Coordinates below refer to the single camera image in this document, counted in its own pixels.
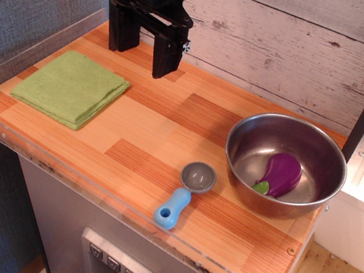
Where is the purple toy eggplant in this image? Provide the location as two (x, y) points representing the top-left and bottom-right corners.
(253, 153), (302, 198)

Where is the stainless steel bowl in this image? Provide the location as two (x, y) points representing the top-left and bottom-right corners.
(225, 113), (347, 220)

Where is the folded green cloth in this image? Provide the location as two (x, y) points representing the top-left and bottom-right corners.
(10, 51), (130, 131)

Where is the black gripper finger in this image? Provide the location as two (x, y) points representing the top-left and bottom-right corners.
(152, 34), (183, 79)
(108, 0), (141, 52)

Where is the silver dispenser panel with buttons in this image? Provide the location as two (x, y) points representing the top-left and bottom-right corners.
(81, 227), (153, 273)

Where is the grey toy fridge cabinet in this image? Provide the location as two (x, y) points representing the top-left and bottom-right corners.
(19, 157), (198, 273)

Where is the clear acrylic table guard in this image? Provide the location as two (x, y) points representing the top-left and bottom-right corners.
(0, 10), (319, 273)

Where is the blue grey toy scoop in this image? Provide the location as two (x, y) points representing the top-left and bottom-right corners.
(153, 162), (216, 230)

